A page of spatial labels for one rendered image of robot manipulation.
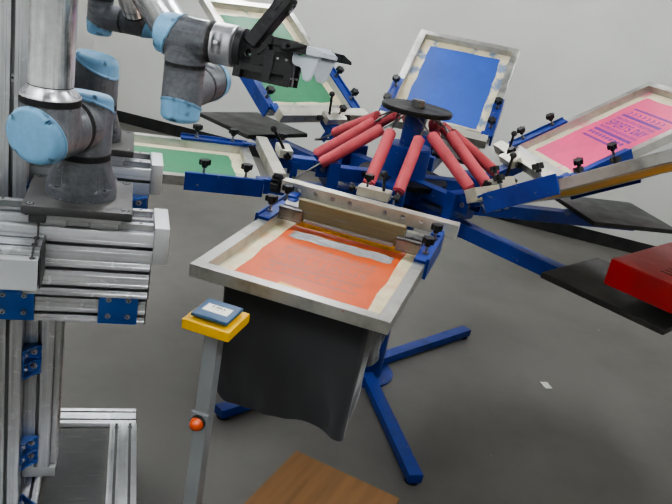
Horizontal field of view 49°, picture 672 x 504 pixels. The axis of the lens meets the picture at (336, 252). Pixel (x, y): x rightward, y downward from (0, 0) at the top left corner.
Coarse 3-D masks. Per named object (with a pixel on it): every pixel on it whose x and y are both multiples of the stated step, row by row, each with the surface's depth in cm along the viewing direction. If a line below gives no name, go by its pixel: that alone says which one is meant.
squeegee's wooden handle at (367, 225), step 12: (300, 204) 256; (312, 204) 254; (324, 204) 255; (312, 216) 256; (324, 216) 254; (336, 216) 253; (348, 216) 252; (360, 216) 251; (372, 216) 252; (348, 228) 253; (360, 228) 252; (372, 228) 251; (384, 228) 249; (396, 228) 248; (384, 240) 251
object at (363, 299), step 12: (348, 240) 256; (336, 252) 244; (384, 252) 252; (372, 264) 239; (384, 264) 241; (396, 264) 243; (372, 276) 230; (384, 276) 232; (300, 288) 212; (312, 288) 214; (324, 288) 215; (372, 288) 221; (336, 300) 209; (348, 300) 210; (360, 300) 212; (372, 300) 213
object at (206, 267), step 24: (240, 240) 229; (192, 264) 206; (216, 264) 215; (240, 288) 204; (264, 288) 202; (288, 288) 202; (408, 288) 217; (312, 312) 200; (336, 312) 198; (360, 312) 196; (384, 312) 199
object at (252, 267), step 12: (288, 228) 257; (300, 228) 259; (276, 240) 244; (288, 240) 246; (300, 240) 248; (336, 240) 254; (264, 252) 233; (276, 252) 235; (252, 264) 222; (264, 276) 216; (276, 276) 217; (288, 276) 219
